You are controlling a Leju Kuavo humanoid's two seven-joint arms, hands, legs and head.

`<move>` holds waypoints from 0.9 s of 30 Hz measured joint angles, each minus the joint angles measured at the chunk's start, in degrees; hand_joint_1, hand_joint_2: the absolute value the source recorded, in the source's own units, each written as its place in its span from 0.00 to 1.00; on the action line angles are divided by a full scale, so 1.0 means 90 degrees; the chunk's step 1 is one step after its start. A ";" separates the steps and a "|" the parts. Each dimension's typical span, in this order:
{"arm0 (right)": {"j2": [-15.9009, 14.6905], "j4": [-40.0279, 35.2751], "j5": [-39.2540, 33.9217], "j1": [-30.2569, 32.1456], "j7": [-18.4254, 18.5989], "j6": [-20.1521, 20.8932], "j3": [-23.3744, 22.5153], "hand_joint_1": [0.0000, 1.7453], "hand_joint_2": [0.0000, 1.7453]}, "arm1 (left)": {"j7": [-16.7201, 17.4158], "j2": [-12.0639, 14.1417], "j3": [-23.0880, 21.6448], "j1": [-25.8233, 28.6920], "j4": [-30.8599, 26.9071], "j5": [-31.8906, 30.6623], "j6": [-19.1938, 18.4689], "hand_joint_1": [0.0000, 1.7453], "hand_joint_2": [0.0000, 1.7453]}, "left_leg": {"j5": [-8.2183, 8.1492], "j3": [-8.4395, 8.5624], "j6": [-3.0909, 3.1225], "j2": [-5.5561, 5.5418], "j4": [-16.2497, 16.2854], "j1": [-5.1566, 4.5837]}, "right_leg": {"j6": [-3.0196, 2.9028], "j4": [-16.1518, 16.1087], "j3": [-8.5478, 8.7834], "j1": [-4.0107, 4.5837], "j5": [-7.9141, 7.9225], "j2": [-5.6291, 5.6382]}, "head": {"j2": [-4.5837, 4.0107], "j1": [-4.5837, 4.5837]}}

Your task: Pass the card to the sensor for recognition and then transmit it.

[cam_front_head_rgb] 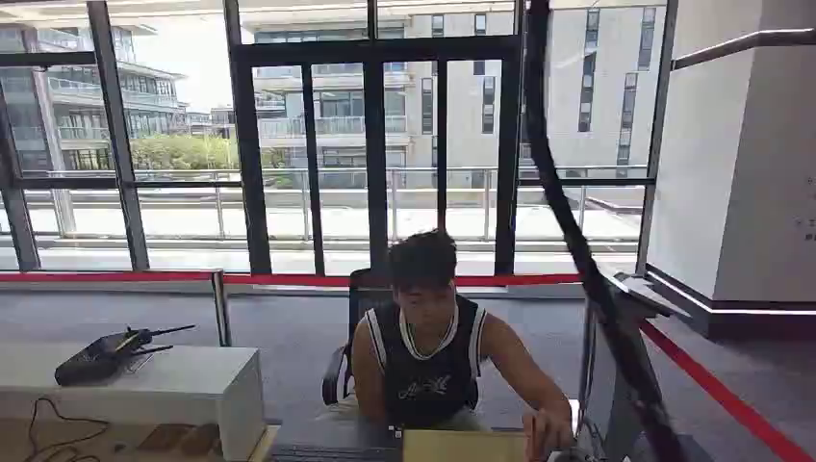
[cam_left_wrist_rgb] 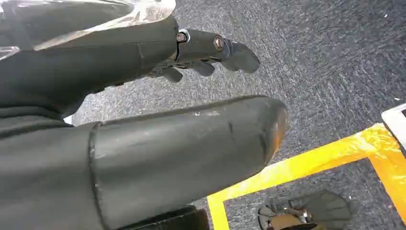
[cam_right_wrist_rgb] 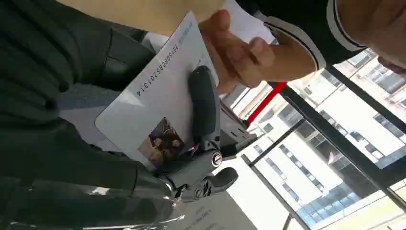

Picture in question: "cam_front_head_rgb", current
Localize grey wall handrail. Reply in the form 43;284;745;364
670;27;816;72

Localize person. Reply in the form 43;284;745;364
321;229;575;462

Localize black keyboard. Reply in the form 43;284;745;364
268;443;404;462

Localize black cable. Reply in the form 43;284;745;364
22;396;113;462

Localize black hanging strap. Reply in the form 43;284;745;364
523;0;688;462

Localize white cabinet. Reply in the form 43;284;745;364
0;344;268;462

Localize grey metal stand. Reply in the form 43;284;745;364
575;270;715;462

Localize black office chair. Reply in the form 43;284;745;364
320;268;480;409

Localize red barrier tape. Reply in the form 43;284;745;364
0;270;584;288
639;319;816;462

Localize grey barrier post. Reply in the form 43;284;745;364
210;269;233;348

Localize black router with antennas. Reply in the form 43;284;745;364
54;323;197;388

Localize person's left hand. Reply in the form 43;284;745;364
522;407;575;462

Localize metal balcony railing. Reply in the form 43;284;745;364
0;166;649;243

